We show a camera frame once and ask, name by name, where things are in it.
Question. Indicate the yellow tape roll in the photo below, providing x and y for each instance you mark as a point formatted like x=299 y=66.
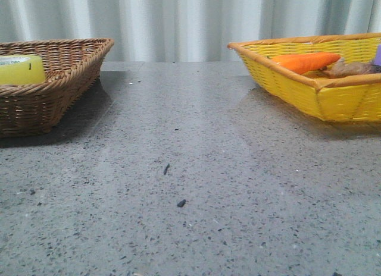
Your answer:
x=22 y=69

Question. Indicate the purple object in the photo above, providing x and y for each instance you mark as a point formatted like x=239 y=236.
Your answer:
x=377 y=58

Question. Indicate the brown ginger root toy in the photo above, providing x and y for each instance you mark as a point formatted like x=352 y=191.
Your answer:
x=343 y=69

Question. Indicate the brown wicker basket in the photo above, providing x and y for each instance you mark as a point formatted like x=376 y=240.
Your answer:
x=71 y=67

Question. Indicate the yellow wicker basket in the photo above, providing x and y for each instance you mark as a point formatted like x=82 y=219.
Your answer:
x=347 y=99

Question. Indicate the orange plush carrot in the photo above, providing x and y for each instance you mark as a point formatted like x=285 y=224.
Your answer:
x=303 y=63

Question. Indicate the white curtain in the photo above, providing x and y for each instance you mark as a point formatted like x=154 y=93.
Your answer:
x=183 y=30

